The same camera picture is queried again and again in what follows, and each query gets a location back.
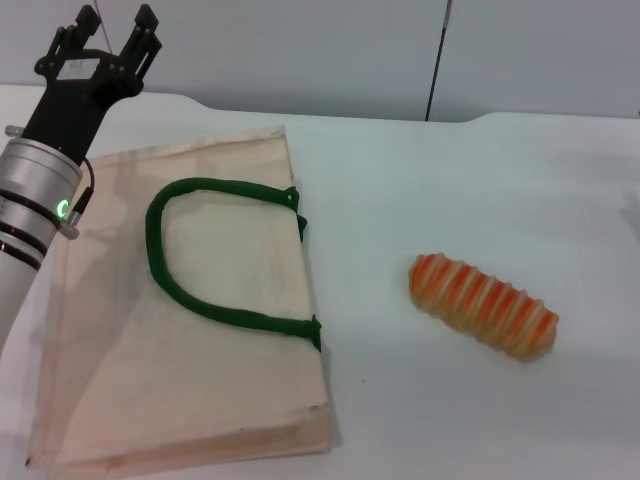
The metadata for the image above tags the white handbag with green handles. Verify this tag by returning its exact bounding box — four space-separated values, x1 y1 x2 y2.
24 124 335 474

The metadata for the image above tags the orange striped bread loaf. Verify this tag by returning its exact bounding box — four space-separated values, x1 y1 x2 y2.
408 253 561 363

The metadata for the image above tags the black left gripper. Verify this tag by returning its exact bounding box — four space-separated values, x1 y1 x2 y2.
22 4 163 165

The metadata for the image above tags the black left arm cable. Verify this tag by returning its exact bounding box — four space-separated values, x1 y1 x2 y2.
68 157 97 227

